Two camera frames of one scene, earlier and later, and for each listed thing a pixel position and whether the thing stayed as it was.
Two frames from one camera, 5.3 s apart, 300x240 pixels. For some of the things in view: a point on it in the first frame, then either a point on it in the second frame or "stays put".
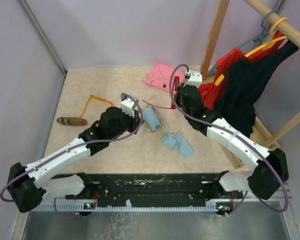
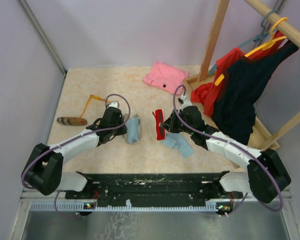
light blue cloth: [151, 118] → [133, 130]
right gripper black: [178, 94] → [170, 124]
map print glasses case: [151, 119] → [133, 134]
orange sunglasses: [96, 97] stays put
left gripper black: [135, 121] stays put
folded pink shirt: [160, 74] stays put
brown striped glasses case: [71, 121] stays put
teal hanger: [214, 68] stays put
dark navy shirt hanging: [235, 103] stays put
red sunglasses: [174, 100] → [160, 131]
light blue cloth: [171, 140] stays put
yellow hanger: [274, 41] stays put
